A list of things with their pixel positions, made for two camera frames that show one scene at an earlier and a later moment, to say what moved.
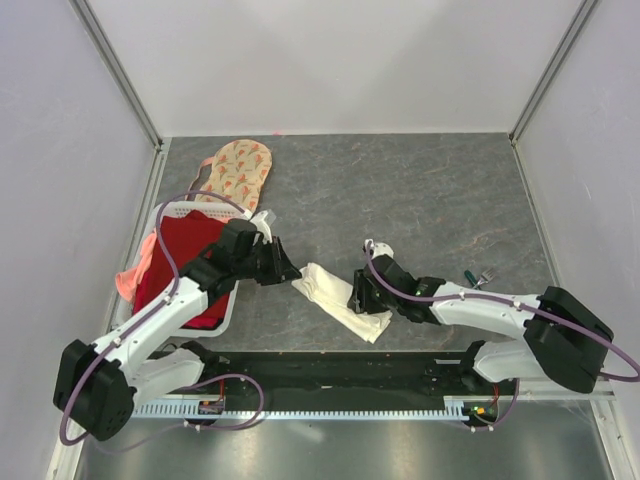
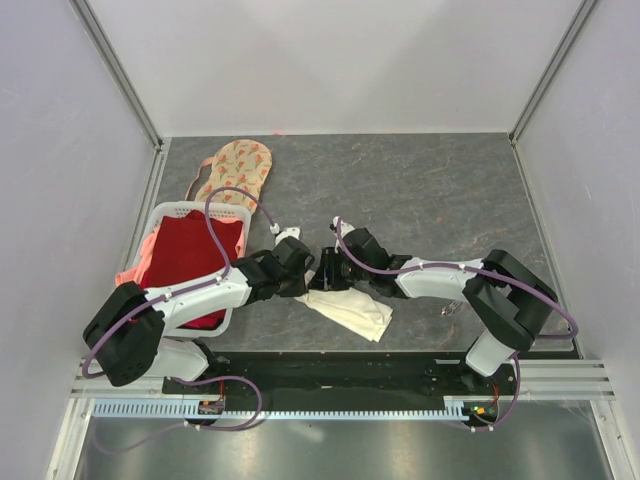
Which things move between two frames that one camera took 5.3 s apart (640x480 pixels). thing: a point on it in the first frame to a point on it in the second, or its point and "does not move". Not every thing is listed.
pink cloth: [127, 280] does not move
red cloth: [178, 239] does not move
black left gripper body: [264, 263] to [293, 285]
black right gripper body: [367, 299] to [339, 271]
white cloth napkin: [329, 295] does not move
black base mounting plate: [353, 380] does not move
